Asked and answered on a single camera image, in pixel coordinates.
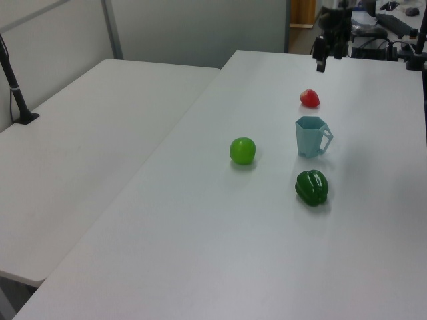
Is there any grey partition post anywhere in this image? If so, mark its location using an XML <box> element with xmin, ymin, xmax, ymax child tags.
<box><xmin>101</xmin><ymin>0</ymin><xmax>125</xmax><ymax>61</ymax></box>

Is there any black keyboard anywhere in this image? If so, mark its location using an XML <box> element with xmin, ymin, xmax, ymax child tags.
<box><xmin>376</xmin><ymin>13</ymin><xmax>415</xmax><ymax>39</ymax></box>

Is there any white side table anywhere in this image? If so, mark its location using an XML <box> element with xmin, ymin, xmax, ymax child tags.
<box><xmin>0</xmin><ymin>59</ymin><xmax>221</xmax><ymax>287</ymax></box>

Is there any black camera stand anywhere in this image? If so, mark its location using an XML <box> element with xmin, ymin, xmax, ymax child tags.
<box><xmin>405</xmin><ymin>9</ymin><xmax>427</xmax><ymax>71</ymax></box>

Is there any green bell pepper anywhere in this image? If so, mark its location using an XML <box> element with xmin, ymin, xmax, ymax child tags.
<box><xmin>294</xmin><ymin>169</ymin><xmax>330</xmax><ymax>207</ymax></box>

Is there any black pole with base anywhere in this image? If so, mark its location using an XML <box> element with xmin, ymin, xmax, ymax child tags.
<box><xmin>0</xmin><ymin>33</ymin><xmax>40</xmax><ymax>125</ymax></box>

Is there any green apple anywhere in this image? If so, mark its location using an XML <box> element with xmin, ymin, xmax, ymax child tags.
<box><xmin>229</xmin><ymin>136</ymin><xmax>257</xmax><ymax>165</ymax></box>

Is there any light blue hexagonal mug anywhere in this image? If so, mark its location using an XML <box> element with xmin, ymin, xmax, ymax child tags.
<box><xmin>294</xmin><ymin>115</ymin><xmax>334</xmax><ymax>159</ymax></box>

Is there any red strawberry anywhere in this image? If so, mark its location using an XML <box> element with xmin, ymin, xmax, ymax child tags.
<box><xmin>300</xmin><ymin>89</ymin><xmax>320</xmax><ymax>108</ymax></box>

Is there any brown wooden door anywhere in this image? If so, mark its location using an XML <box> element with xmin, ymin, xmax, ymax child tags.
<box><xmin>289</xmin><ymin>0</ymin><xmax>316</xmax><ymax>29</ymax></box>

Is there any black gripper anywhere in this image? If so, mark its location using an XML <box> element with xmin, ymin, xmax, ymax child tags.
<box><xmin>312</xmin><ymin>5</ymin><xmax>353</xmax><ymax>73</ymax></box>

